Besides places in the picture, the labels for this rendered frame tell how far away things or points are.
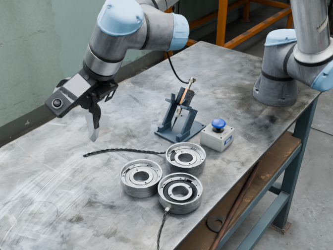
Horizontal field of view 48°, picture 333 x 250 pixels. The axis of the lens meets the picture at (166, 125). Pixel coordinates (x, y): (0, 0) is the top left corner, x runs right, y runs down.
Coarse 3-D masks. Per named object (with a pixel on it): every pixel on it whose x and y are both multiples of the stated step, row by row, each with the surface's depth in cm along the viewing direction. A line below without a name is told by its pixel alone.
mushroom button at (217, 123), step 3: (213, 120) 106; (216, 120) 105; (219, 120) 105; (222, 120) 105; (213, 123) 104; (216, 123) 104; (219, 123) 104; (222, 123) 104; (225, 123) 105; (213, 126) 104; (216, 126) 104; (219, 126) 104; (222, 126) 104; (219, 129) 106
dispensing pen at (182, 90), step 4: (188, 80) 109; (192, 80) 108; (188, 84) 109; (180, 88) 108; (184, 88) 107; (188, 88) 108; (180, 92) 108; (180, 96) 108; (176, 100) 108; (180, 100) 107; (180, 108) 109; (176, 112) 110; (180, 112) 110; (176, 116) 109
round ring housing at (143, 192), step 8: (136, 160) 96; (144, 160) 97; (128, 168) 96; (152, 168) 96; (160, 168) 94; (120, 176) 91; (136, 176) 95; (144, 176) 96; (152, 176) 93; (160, 176) 91; (120, 184) 93; (136, 184) 91; (144, 184) 91; (152, 184) 89; (128, 192) 90; (136, 192) 89; (144, 192) 89; (152, 192) 90
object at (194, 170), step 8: (176, 144) 102; (184, 144) 103; (192, 144) 102; (168, 152) 101; (184, 152) 101; (200, 152) 101; (168, 160) 96; (176, 160) 98; (184, 160) 102; (192, 160) 98; (168, 168) 97; (176, 168) 95; (184, 168) 94; (192, 168) 94; (200, 168) 96
